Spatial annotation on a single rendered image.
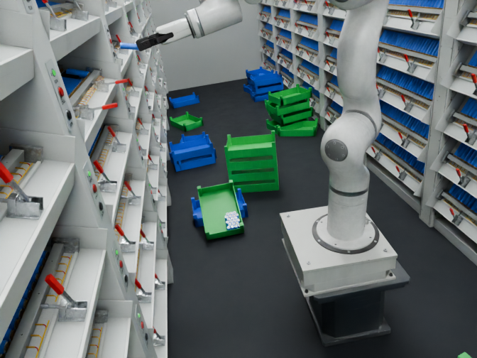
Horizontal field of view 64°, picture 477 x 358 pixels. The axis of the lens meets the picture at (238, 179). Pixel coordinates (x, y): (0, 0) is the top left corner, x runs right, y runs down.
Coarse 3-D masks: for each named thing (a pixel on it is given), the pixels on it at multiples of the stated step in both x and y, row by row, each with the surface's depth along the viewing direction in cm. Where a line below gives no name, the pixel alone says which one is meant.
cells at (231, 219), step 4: (228, 212) 201; (232, 212) 201; (228, 216) 200; (232, 216) 200; (236, 216) 200; (228, 220) 199; (232, 220) 198; (236, 220) 198; (228, 224) 197; (232, 224) 197; (236, 224) 197; (228, 228) 196; (232, 228) 196; (236, 228) 197
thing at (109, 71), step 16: (64, 64) 125; (80, 64) 126; (96, 64) 127; (112, 64) 128; (112, 80) 127; (96, 96) 108; (112, 96) 120; (96, 112) 96; (80, 128) 76; (96, 128) 92
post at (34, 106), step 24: (0, 0) 56; (48, 48) 67; (24, 96) 63; (48, 96) 63; (0, 120) 64; (24, 120) 64; (48, 120) 65; (72, 192) 72; (72, 216) 74; (96, 216) 76; (120, 288) 84
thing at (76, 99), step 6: (96, 72) 123; (90, 78) 115; (96, 78) 120; (84, 84) 108; (90, 84) 111; (78, 90) 101; (84, 90) 103; (72, 96) 96; (78, 96) 97; (72, 102) 91; (78, 102) 96
